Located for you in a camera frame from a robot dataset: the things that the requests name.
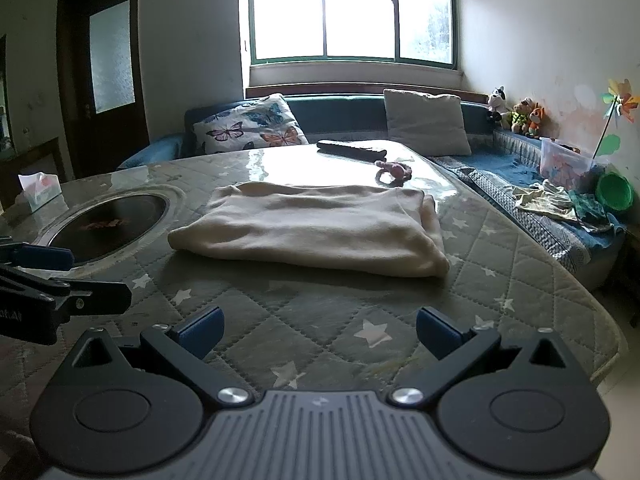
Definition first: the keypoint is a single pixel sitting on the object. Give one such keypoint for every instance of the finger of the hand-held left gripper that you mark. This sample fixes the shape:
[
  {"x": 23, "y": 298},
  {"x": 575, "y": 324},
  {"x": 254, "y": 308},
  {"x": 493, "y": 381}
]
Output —
[
  {"x": 45, "y": 257},
  {"x": 95, "y": 296}
]

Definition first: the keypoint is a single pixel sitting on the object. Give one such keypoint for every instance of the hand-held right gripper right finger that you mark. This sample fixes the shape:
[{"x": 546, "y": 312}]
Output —
[{"x": 437, "y": 332}]

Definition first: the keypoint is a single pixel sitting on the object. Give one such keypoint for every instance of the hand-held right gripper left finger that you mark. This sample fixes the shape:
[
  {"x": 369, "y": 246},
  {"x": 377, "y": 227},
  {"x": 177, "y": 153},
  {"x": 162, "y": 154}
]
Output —
[{"x": 202, "y": 330}]

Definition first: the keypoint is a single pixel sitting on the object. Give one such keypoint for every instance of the cream long-sleeve sweater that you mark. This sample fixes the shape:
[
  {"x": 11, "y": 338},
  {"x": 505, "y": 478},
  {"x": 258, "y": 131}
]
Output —
[{"x": 320, "y": 230}]

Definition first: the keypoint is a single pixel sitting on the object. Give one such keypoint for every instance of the tissue box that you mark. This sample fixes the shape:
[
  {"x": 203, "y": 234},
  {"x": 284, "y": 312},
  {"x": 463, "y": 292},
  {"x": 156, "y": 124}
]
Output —
[{"x": 40, "y": 192}]

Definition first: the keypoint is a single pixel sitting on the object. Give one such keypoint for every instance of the black round induction cooktop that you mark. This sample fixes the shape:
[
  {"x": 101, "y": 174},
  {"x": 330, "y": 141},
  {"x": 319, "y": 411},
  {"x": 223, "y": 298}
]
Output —
[{"x": 110, "y": 227}]

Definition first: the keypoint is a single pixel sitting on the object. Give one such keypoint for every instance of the blue quilted sofa cover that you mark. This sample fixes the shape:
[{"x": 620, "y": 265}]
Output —
[{"x": 505, "y": 180}]

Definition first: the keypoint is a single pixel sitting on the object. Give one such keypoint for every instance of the pink toy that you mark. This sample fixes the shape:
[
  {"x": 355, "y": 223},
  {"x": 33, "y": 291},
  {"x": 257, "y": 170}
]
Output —
[{"x": 395, "y": 171}]

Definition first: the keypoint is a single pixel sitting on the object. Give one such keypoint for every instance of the beige crumpled cloth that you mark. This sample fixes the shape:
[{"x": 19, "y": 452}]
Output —
[{"x": 542, "y": 202}]

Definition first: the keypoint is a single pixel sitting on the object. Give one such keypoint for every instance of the teal crumpled cloth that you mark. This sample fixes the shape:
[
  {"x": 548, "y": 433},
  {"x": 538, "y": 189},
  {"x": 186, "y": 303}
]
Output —
[{"x": 592, "y": 212}]

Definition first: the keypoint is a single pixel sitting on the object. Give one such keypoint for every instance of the dark wooden glass door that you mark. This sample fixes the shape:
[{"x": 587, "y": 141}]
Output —
[{"x": 107, "y": 70}]

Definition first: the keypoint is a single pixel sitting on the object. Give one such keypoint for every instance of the black remote control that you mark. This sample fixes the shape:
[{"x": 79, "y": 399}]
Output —
[{"x": 352, "y": 149}]

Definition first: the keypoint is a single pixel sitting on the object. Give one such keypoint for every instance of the butterfly print pillow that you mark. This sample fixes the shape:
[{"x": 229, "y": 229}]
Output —
[{"x": 250, "y": 127}]

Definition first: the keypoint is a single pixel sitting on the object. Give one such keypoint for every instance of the plain white pillow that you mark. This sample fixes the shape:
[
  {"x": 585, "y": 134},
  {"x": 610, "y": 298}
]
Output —
[{"x": 427, "y": 122}]

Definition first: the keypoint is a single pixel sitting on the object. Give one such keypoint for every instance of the clear plastic storage box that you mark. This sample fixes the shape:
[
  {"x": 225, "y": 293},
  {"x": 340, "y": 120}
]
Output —
[{"x": 565, "y": 162}]

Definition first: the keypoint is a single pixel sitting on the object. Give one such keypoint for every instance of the green plastic basin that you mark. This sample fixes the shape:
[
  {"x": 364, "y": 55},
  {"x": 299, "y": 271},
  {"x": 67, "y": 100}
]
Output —
[{"x": 615, "y": 191}]

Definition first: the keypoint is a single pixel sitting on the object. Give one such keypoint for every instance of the brown and green plush toy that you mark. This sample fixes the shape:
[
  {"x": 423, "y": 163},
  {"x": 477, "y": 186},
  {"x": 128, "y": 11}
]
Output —
[{"x": 521, "y": 117}]

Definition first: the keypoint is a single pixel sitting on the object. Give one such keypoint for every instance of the black and white cow plush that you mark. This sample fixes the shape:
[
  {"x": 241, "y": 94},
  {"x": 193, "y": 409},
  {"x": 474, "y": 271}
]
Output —
[{"x": 496, "y": 105}]

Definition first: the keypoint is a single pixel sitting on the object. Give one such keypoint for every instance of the blue sofa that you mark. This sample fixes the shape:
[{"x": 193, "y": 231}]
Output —
[{"x": 340, "y": 115}]

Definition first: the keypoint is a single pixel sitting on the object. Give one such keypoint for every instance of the colourful pinwheel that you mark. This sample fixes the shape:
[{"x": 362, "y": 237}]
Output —
[{"x": 620, "y": 100}]

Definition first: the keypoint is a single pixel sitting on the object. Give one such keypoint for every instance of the green framed window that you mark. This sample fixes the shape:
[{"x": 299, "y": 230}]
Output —
[{"x": 350, "y": 10}]

